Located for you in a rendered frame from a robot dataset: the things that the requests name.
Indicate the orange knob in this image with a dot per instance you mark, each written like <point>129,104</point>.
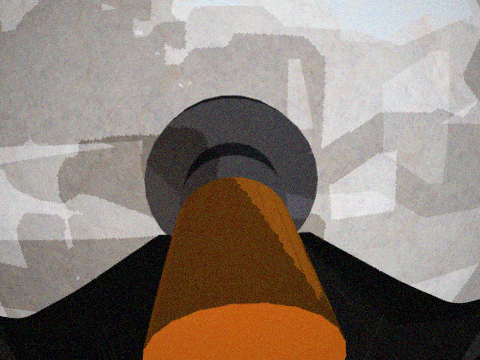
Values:
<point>238,284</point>

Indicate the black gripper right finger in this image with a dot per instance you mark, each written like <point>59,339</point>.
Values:
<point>384,319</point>

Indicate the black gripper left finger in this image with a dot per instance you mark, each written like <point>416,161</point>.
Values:
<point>106,319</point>

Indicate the dark grey round pedestal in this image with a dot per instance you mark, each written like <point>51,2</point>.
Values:
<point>229,136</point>

